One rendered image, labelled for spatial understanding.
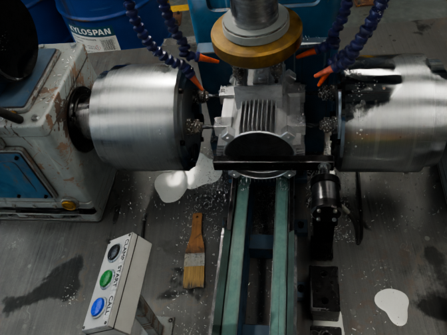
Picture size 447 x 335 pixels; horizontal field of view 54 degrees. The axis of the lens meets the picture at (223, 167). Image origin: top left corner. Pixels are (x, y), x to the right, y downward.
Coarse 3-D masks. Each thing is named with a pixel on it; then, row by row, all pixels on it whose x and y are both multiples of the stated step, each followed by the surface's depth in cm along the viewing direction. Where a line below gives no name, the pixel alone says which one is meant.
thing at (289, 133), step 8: (288, 72) 99; (232, 80) 102; (288, 80) 100; (232, 128) 91; (288, 128) 88; (224, 136) 91; (232, 136) 90; (288, 136) 89; (232, 176) 101; (288, 176) 99
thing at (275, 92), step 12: (252, 72) 97; (264, 72) 95; (240, 84) 91; (252, 84) 95; (264, 84) 93; (276, 84) 89; (240, 96) 92; (252, 96) 92; (264, 96) 92; (276, 96) 91
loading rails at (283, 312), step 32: (288, 192) 100; (224, 224) 108; (288, 224) 97; (224, 256) 90; (256, 256) 103; (288, 256) 89; (224, 288) 87; (288, 288) 85; (224, 320) 83; (288, 320) 81
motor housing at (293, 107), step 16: (288, 96) 98; (224, 112) 98; (240, 112) 92; (256, 112) 92; (272, 112) 92; (288, 112) 95; (240, 128) 90; (256, 128) 88; (272, 128) 89; (224, 144) 93; (240, 144) 105; (256, 144) 107; (272, 144) 106; (288, 144) 102; (304, 144) 95; (256, 176) 101; (272, 176) 100
